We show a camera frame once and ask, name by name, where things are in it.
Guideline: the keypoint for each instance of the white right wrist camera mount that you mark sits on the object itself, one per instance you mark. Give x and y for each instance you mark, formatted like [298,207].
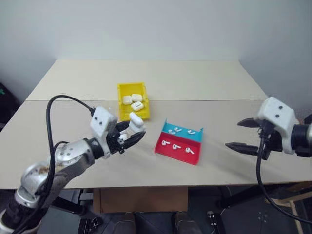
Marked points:
[278,117]

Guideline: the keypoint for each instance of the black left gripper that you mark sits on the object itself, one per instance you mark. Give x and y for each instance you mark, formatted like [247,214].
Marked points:
[114,142]

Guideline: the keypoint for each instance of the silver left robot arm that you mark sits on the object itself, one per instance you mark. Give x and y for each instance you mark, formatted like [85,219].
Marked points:
[73,152]

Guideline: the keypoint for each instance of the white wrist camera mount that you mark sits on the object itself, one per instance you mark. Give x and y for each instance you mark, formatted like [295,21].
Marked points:
[278,117]
[101,122]

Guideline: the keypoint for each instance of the red plastic tray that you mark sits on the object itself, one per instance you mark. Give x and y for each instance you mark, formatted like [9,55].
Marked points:
[178,156]

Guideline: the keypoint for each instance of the black floor base plate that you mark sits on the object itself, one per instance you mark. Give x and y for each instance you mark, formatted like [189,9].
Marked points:
[258,217]

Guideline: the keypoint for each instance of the black table leg frame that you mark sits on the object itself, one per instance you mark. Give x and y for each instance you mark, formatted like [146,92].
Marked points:
[73,202]

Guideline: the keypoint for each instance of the brown cardboard box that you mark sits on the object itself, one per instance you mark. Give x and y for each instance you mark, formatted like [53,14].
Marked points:
[141,198]

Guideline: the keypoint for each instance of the cyan plastic tray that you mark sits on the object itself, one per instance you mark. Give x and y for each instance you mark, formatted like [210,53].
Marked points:
[182,132]

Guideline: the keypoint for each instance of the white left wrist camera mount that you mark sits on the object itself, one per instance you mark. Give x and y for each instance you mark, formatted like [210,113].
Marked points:
[101,122]

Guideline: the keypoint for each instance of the wooden frame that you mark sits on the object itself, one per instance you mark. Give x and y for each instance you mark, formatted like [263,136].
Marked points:
[292,200]

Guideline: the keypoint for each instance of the yellow plastic bin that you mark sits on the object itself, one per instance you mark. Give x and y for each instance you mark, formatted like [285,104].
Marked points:
[145,97]

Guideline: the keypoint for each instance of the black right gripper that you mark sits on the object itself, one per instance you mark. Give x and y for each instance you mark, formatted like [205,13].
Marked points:
[274,143]

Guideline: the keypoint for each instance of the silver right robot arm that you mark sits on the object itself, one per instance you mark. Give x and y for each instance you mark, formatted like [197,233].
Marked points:
[303,137]

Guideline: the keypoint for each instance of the black object with green part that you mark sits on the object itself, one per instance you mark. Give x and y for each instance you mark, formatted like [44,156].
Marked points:
[6,107]

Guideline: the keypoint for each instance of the dark brown rounded shape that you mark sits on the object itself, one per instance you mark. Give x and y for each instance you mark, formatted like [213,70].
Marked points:
[185,223]
[126,223]

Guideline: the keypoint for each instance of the white earbud case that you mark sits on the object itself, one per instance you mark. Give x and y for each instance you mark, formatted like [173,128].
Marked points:
[137,97]
[137,123]
[126,99]
[137,106]

